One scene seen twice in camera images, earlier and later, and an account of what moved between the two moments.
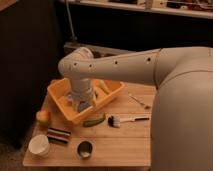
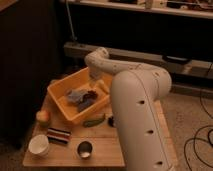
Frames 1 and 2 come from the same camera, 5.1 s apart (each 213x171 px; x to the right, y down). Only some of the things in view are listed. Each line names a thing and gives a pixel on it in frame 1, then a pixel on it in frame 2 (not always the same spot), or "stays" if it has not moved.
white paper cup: x=39 y=145 stays
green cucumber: x=90 y=123 stays
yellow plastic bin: x=104 y=91 stays
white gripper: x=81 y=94 → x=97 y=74
